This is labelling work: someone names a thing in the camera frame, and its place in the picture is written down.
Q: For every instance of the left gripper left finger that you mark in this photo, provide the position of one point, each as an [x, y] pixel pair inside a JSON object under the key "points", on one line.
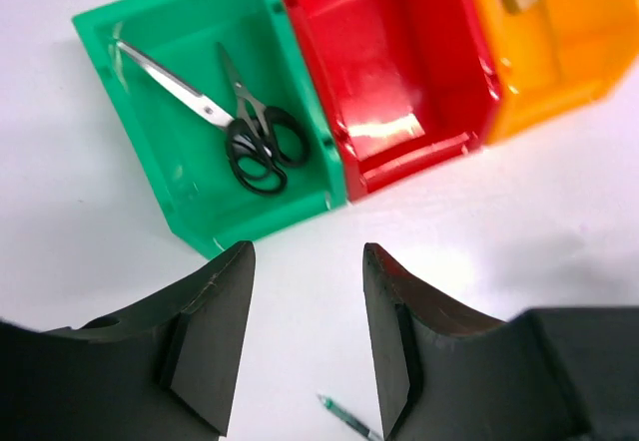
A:
{"points": [[162, 368]]}

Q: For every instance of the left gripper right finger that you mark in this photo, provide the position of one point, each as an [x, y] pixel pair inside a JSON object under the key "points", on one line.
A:
{"points": [[445, 371]]}

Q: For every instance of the green pen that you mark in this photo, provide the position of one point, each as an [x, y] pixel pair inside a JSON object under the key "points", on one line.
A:
{"points": [[348, 418]]}

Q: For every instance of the green plastic bin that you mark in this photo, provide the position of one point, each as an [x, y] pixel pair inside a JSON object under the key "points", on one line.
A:
{"points": [[162, 64]]}

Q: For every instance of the yellow plastic bin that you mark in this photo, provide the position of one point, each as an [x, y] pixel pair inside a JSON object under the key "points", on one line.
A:
{"points": [[557, 56]]}

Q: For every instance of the red plastic bin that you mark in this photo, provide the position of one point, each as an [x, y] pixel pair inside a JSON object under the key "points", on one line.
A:
{"points": [[405, 84]]}

